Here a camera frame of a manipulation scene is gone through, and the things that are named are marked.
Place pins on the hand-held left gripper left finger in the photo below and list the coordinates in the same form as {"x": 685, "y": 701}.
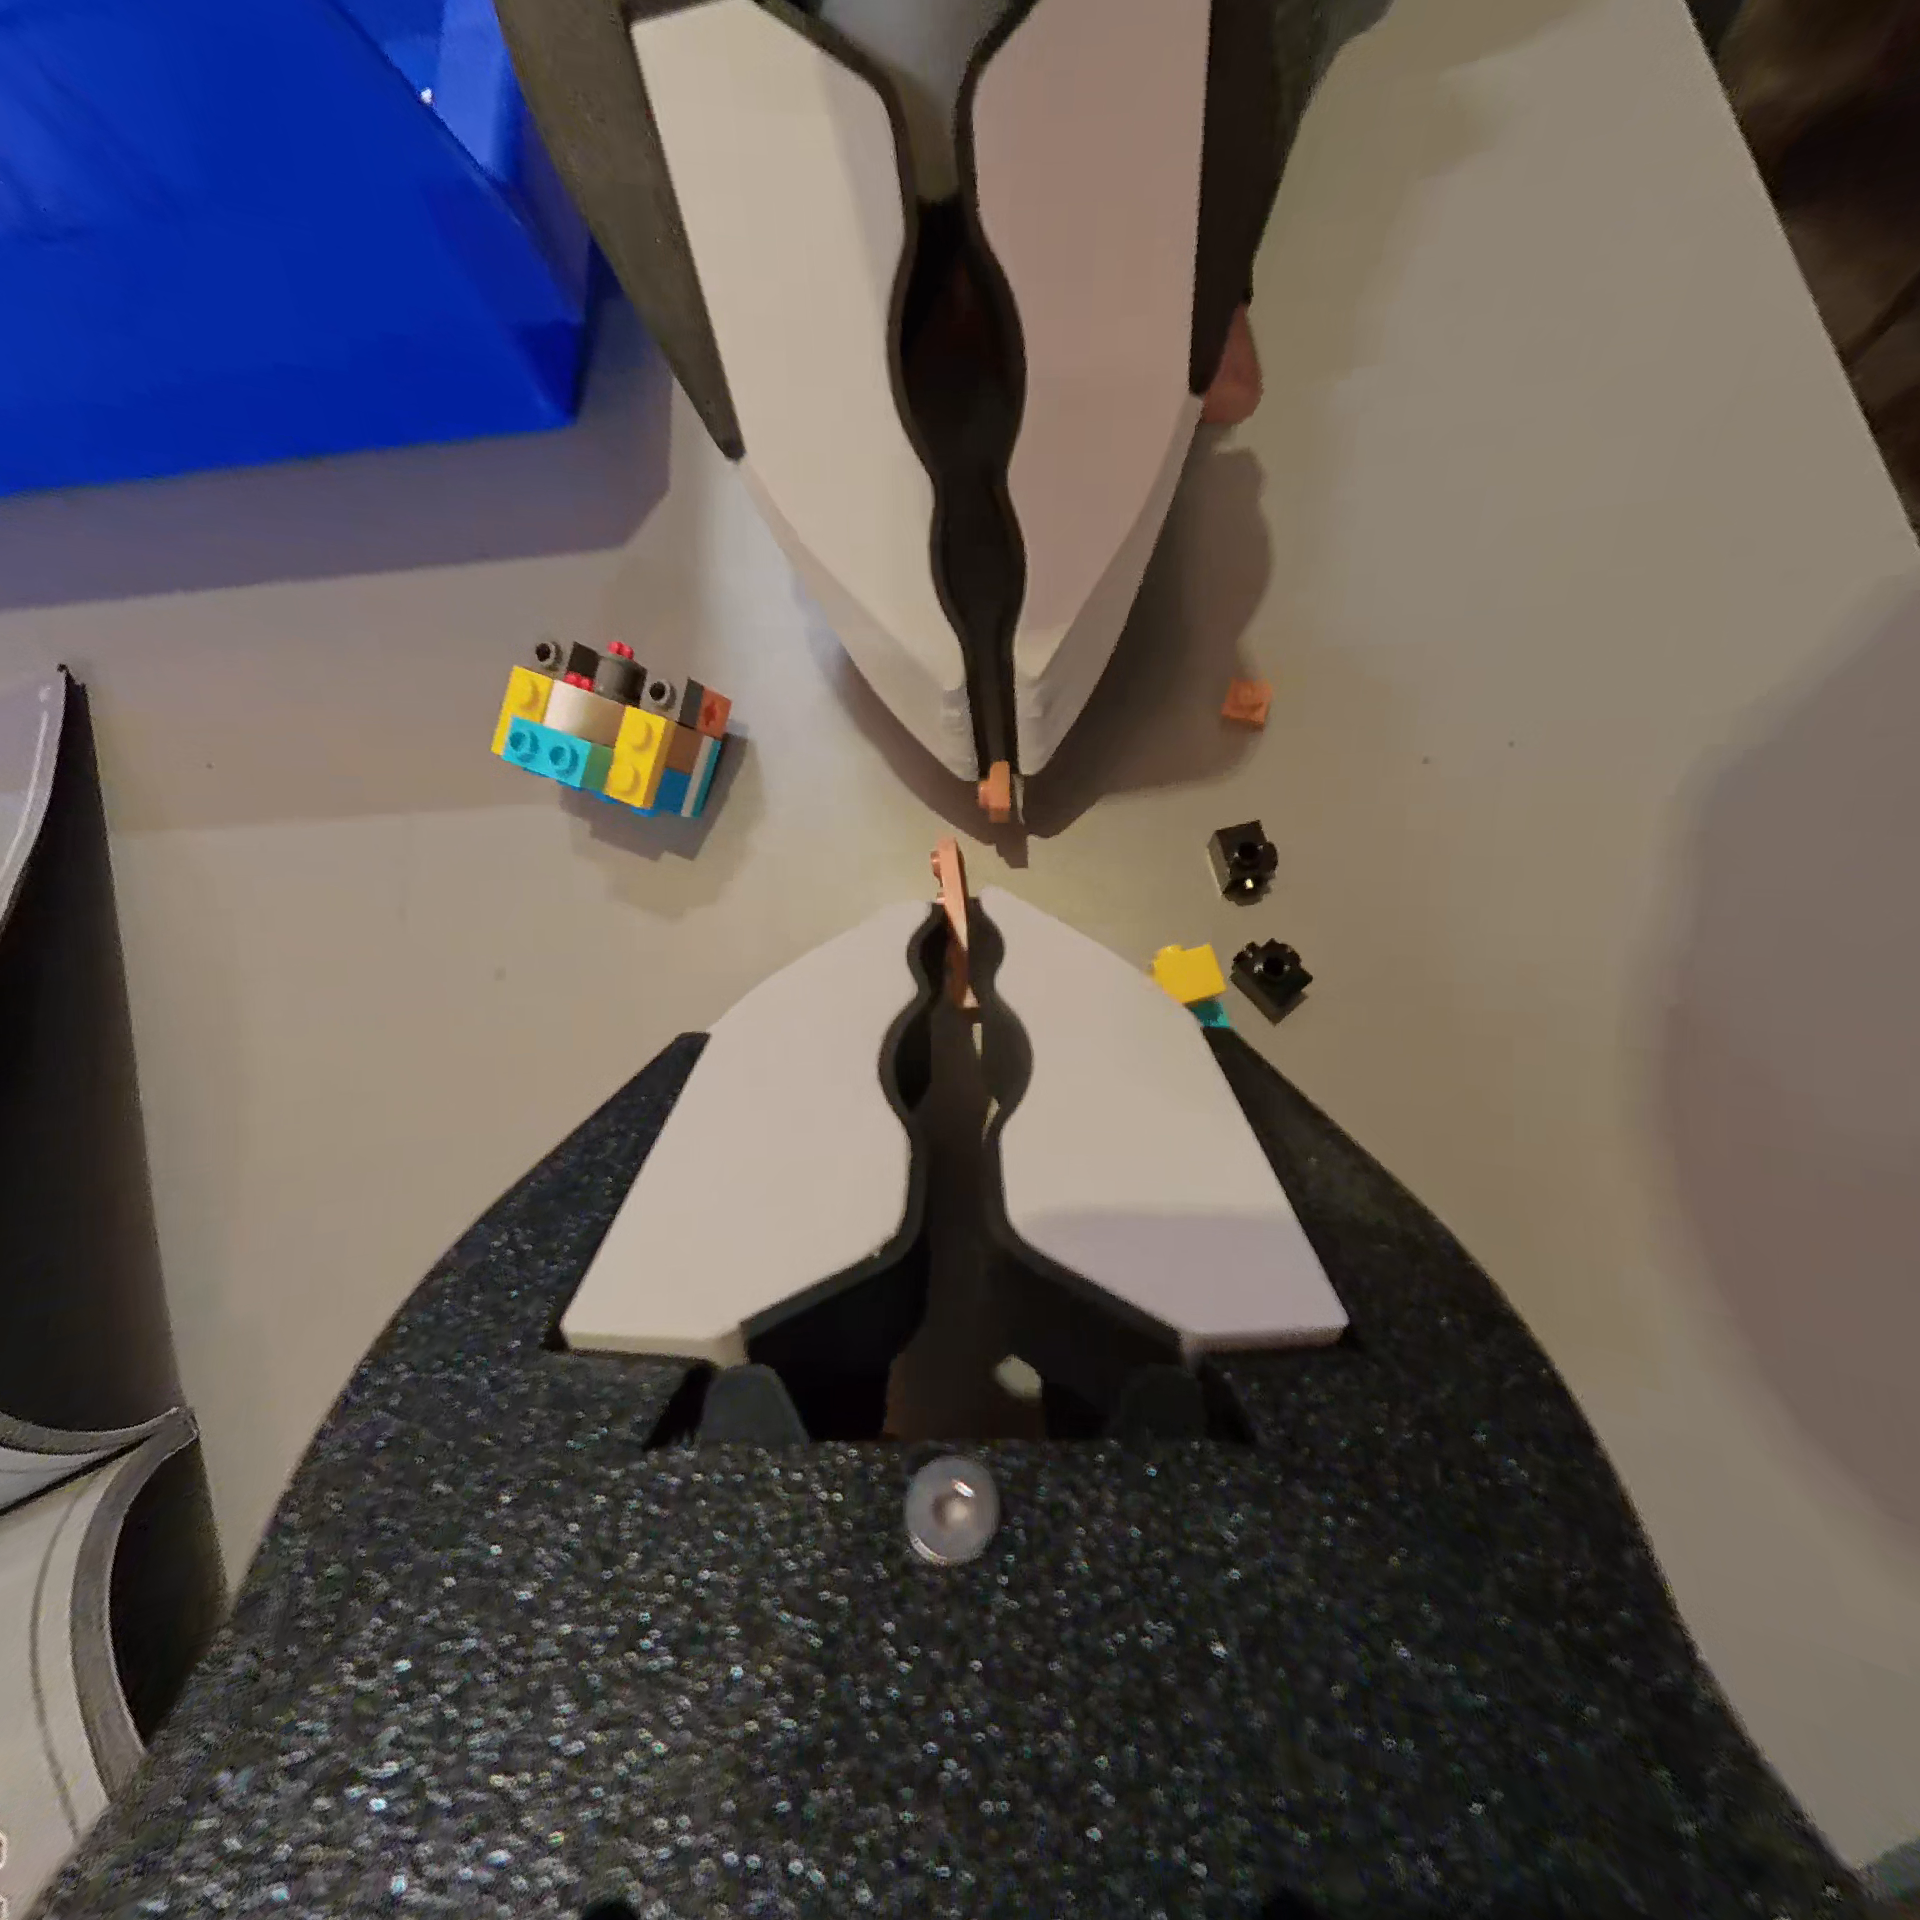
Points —
{"x": 748, "y": 1169}

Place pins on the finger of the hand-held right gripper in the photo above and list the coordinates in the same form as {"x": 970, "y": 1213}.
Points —
{"x": 795, "y": 298}
{"x": 1110, "y": 298}

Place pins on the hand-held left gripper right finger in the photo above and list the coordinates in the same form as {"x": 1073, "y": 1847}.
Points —
{"x": 1154, "y": 1169}

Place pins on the long orange toy plate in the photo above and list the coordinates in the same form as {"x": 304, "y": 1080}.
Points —
{"x": 956, "y": 915}

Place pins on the blue plastic bin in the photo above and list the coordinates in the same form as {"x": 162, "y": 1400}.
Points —
{"x": 271, "y": 255}

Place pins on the small orange square plate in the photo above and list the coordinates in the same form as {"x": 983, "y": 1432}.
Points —
{"x": 1248, "y": 704}
{"x": 1000, "y": 792}

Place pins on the multicoloured toy brick assembly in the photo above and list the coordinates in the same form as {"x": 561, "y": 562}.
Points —
{"x": 609, "y": 735}

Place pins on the grey desk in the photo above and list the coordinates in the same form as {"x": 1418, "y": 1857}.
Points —
{"x": 374, "y": 975}

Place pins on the person's right hand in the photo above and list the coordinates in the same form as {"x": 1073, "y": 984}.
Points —
{"x": 1236, "y": 381}

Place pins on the yellow toy brick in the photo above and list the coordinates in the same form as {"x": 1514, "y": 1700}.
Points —
{"x": 1187, "y": 973}

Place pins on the black toy brick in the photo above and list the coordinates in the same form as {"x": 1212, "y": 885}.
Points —
{"x": 1241, "y": 860}
{"x": 1271, "y": 979}

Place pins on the grey instruction booklet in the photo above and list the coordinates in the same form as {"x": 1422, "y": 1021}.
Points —
{"x": 37, "y": 1619}

